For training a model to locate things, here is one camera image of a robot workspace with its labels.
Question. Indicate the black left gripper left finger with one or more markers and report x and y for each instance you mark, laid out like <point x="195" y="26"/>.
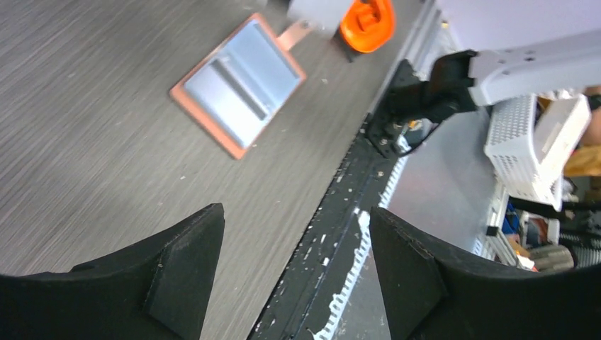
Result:
<point x="156" y="288"/>

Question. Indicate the pink leather card holder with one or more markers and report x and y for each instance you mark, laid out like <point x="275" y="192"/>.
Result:
<point x="237" y="89"/>

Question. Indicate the orange horseshoe toy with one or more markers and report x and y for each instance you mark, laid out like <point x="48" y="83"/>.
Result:
<point x="368" y="25"/>

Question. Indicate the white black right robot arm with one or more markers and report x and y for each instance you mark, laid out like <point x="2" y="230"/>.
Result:
<point x="463" y="81"/>

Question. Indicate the white perforated plastic basket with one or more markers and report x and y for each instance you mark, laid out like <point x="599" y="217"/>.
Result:
<point x="529" y="153"/>

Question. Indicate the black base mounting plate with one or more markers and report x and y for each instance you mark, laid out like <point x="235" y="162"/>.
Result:
<point x="291" y="295"/>

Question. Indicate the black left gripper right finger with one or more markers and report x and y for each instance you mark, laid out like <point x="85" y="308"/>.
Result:
<point x="434" y="290"/>

